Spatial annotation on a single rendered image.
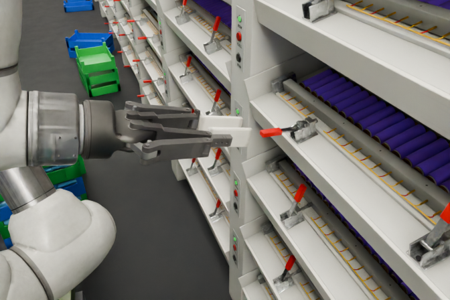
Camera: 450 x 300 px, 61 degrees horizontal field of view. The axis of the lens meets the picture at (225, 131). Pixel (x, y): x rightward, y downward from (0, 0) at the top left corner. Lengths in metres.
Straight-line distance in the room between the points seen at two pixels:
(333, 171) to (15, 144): 0.42
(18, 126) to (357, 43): 0.40
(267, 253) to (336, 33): 0.61
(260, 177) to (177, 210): 0.78
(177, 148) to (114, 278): 0.99
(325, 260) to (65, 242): 0.54
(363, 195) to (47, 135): 0.41
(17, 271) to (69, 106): 0.49
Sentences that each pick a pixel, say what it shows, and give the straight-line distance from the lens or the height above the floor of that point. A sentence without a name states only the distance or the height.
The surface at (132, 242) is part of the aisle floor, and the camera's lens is 1.51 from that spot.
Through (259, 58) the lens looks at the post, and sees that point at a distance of 0.74.
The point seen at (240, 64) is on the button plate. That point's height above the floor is 0.81.
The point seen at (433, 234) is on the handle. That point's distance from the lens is 0.49.
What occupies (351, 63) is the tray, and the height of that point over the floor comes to 0.93.
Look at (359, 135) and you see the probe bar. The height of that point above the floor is 0.80.
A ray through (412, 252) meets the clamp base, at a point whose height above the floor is 0.76.
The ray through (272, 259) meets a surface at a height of 0.36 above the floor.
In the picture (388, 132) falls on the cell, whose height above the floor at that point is 0.80.
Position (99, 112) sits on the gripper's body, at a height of 0.88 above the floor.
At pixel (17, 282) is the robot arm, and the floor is 0.47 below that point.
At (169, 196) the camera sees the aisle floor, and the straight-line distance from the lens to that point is 1.67.
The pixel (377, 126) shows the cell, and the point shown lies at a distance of 0.63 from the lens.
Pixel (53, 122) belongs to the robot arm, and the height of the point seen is 0.89.
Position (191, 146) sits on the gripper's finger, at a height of 0.83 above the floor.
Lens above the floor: 1.11
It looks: 33 degrees down
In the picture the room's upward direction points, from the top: straight up
